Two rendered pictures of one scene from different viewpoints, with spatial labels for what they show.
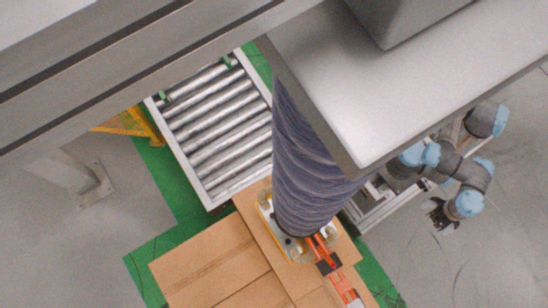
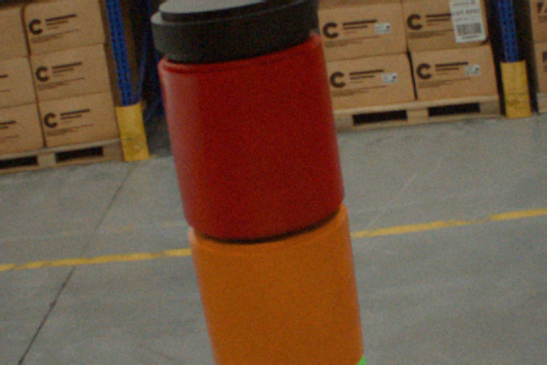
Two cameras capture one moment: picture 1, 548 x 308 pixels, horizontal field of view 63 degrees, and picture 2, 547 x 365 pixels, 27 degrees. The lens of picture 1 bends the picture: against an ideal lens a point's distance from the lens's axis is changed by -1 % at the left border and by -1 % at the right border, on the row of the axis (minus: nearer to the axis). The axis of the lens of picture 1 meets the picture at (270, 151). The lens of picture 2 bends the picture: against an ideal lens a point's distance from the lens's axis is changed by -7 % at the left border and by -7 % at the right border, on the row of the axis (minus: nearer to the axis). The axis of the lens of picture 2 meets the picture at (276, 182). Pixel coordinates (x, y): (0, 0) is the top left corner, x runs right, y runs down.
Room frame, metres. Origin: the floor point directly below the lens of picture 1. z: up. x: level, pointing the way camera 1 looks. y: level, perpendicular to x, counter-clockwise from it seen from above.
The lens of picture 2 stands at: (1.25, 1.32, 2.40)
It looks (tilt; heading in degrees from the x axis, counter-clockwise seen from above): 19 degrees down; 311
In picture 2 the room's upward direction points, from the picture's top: 9 degrees counter-clockwise
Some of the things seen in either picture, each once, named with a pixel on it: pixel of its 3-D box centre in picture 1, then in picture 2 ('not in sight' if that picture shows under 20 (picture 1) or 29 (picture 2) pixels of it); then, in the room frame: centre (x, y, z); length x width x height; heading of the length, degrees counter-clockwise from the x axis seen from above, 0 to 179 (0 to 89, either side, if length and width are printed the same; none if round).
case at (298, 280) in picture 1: (293, 231); not in sight; (0.27, -0.11, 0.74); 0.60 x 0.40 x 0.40; 29
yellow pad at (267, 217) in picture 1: (280, 228); not in sight; (0.25, -0.03, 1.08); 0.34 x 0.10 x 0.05; 29
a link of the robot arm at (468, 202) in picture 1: (466, 204); not in sight; (0.21, -0.60, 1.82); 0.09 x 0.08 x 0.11; 149
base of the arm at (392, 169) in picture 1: (403, 162); not in sight; (0.54, -0.64, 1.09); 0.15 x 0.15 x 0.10
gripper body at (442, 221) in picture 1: (445, 213); not in sight; (0.21, -0.59, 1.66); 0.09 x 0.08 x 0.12; 123
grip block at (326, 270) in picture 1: (329, 264); not in sight; (0.07, -0.23, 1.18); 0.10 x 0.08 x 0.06; 119
